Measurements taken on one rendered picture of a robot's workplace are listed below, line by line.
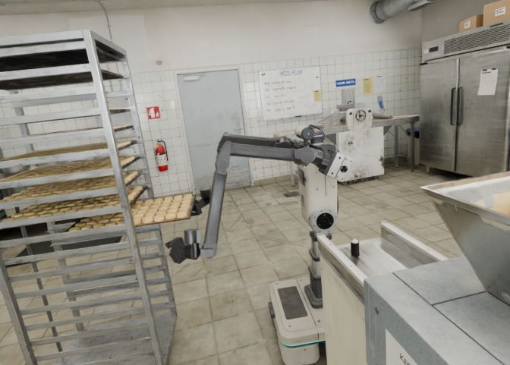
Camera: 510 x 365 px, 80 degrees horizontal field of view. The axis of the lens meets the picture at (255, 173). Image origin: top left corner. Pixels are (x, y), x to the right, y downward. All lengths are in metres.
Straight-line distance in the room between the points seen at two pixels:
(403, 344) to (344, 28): 5.83
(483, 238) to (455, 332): 0.11
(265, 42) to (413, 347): 5.27
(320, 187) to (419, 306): 1.22
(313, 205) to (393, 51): 5.19
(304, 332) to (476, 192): 1.44
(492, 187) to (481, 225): 0.13
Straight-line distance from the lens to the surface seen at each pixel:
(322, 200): 1.68
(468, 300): 0.52
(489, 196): 0.56
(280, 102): 5.48
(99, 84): 1.47
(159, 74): 5.25
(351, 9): 6.25
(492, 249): 0.46
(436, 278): 0.55
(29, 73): 1.62
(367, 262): 1.25
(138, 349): 2.15
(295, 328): 1.85
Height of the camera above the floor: 1.46
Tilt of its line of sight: 13 degrees down
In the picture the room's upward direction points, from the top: 7 degrees counter-clockwise
